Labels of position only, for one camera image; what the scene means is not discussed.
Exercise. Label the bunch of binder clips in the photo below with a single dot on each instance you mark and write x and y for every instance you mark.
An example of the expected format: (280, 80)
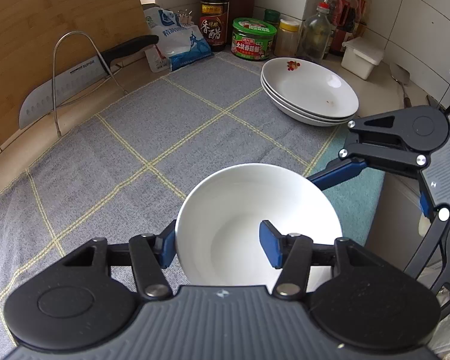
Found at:
(184, 17)

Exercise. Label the oil bottle yellow green label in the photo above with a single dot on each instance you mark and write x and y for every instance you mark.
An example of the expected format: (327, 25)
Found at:
(362, 3)

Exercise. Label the small green lid jar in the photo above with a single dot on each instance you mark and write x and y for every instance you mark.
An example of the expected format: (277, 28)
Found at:
(272, 15)

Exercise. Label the blue white salt bag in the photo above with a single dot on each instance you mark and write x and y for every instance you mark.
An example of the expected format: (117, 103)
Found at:
(183, 45)

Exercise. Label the red labelled bottle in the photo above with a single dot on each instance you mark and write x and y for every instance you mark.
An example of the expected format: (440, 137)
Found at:
(345, 15)

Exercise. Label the bamboo cutting board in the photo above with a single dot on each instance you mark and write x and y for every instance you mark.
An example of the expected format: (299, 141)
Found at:
(41, 15)

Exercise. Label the grey checked dish towel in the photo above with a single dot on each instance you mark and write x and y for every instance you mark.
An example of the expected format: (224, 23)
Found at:
(135, 120)

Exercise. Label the clear bottle red cap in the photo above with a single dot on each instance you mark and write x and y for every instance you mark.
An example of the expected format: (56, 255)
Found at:
(315, 33)

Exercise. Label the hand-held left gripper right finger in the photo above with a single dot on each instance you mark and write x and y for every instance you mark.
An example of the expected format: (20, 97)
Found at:
(270, 243)

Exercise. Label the white plastic box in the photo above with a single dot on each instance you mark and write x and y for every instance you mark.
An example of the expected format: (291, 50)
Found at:
(360, 56)

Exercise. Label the green lidded sauce jar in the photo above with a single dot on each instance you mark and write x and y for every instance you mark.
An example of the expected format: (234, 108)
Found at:
(253, 45)

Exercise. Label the white bowl pink floral print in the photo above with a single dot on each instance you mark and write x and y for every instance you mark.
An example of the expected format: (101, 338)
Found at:
(228, 210)

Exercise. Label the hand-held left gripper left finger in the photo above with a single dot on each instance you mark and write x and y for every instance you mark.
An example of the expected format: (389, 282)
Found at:
(168, 247)

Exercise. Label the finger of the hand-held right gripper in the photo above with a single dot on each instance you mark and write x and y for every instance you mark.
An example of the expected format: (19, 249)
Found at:
(345, 168)
(427, 247)

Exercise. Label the dark vinegar bottle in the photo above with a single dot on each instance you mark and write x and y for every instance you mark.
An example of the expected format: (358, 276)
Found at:
(213, 26)

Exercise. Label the yellow lid spice jar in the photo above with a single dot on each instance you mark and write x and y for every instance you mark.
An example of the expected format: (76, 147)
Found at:
(286, 39)

